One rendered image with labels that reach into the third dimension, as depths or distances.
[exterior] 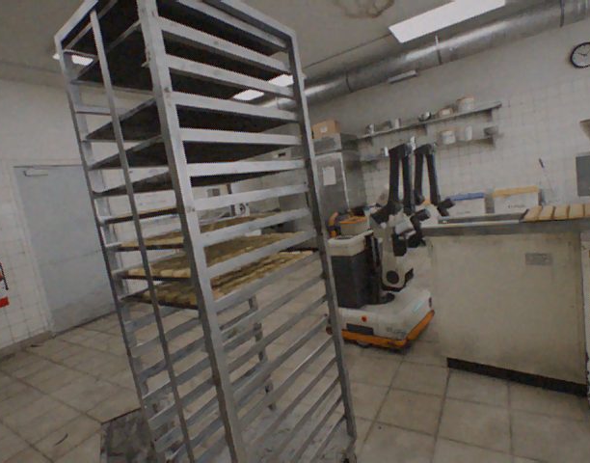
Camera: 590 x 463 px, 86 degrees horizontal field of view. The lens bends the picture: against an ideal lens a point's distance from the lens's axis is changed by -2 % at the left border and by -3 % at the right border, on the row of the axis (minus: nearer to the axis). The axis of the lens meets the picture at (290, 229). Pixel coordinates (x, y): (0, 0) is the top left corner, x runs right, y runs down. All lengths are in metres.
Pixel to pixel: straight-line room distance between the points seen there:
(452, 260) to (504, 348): 0.54
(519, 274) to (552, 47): 4.62
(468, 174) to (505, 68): 1.61
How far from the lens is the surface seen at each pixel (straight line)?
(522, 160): 6.02
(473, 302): 2.10
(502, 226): 1.96
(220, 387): 0.93
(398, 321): 2.37
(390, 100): 6.31
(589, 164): 1.70
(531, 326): 2.09
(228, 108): 1.03
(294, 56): 1.36
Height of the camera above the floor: 1.23
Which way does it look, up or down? 7 degrees down
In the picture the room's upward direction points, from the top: 9 degrees counter-clockwise
